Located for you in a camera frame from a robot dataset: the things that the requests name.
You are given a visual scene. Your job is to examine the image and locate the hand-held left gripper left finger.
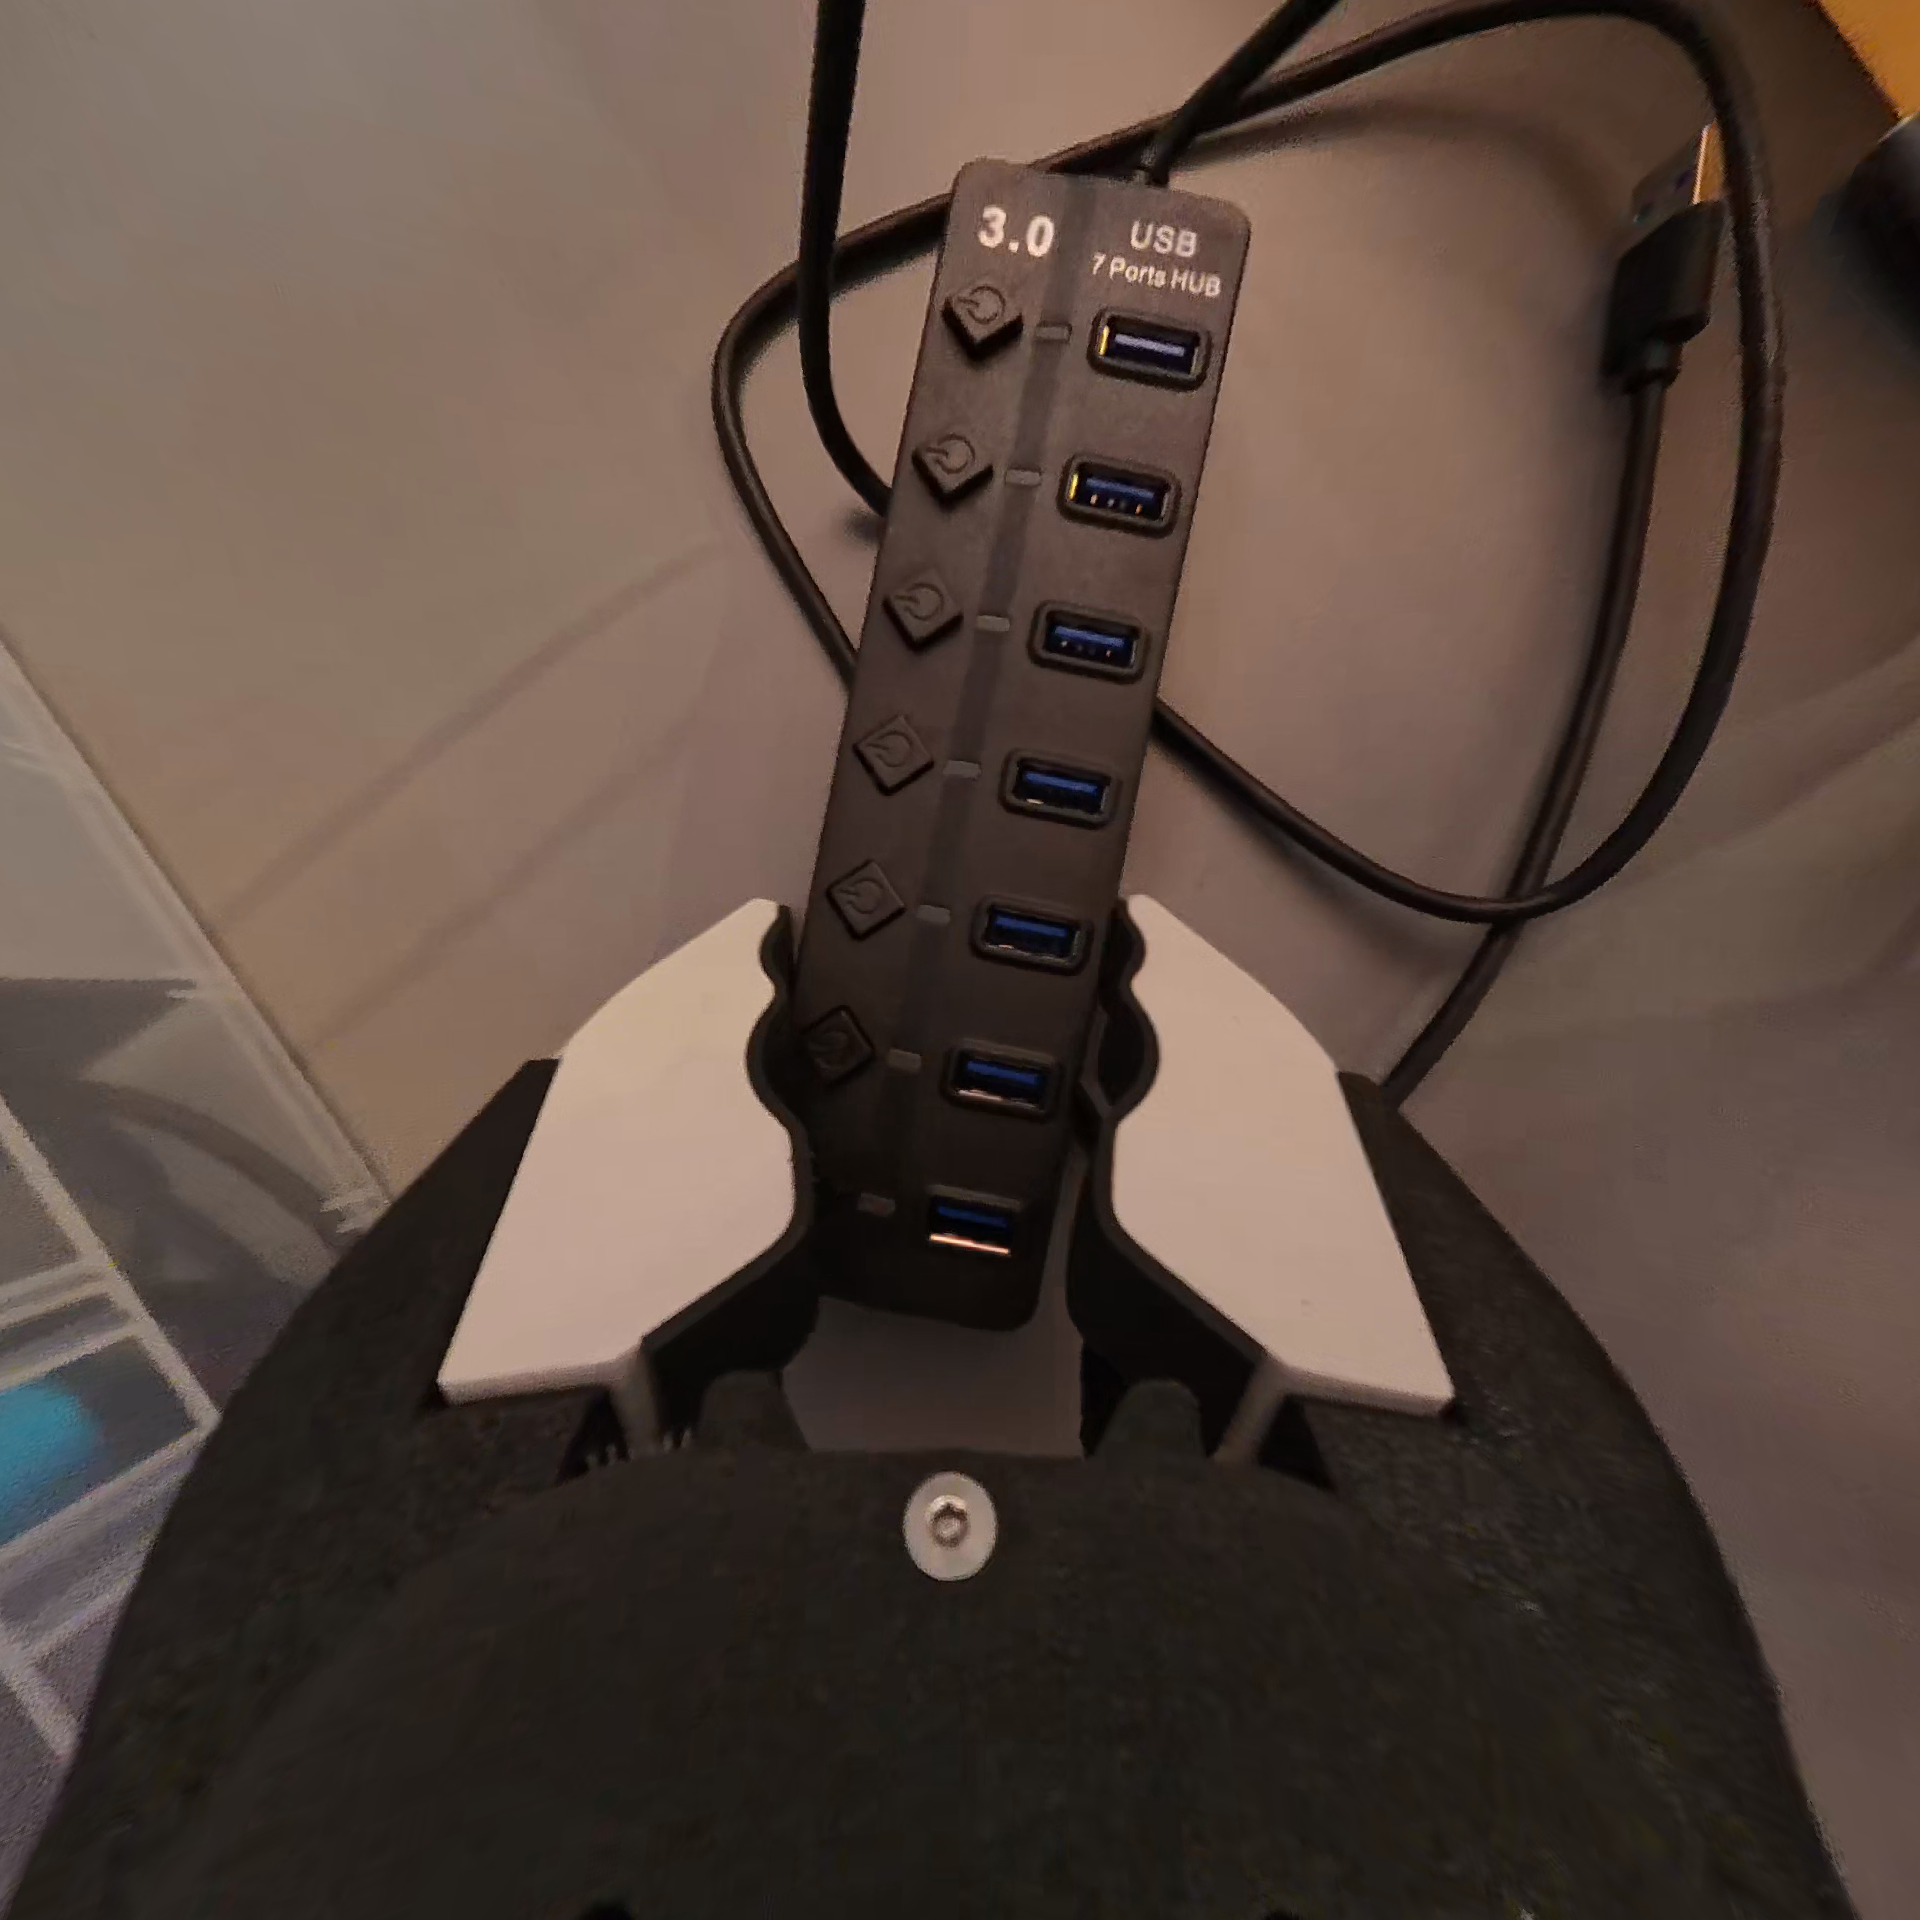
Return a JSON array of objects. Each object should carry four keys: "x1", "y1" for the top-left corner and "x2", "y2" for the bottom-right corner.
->
[{"x1": 432, "y1": 897, "x2": 824, "y2": 1461}]

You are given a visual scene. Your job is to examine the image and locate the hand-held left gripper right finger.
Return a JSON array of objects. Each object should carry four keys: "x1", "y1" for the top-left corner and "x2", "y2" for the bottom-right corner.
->
[{"x1": 1071, "y1": 891, "x2": 1463, "y2": 1461}]

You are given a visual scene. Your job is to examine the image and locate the clear plastic bin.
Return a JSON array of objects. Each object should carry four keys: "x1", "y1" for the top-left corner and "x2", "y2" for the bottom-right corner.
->
[{"x1": 0, "y1": 641, "x2": 398, "y2": 1778}]

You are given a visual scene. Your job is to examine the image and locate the thick black hub cable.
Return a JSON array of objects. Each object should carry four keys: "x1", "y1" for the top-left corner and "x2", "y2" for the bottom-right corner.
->
[{"x1": 707, "y1": 0, "x2": 1799, "y2": 1100}]

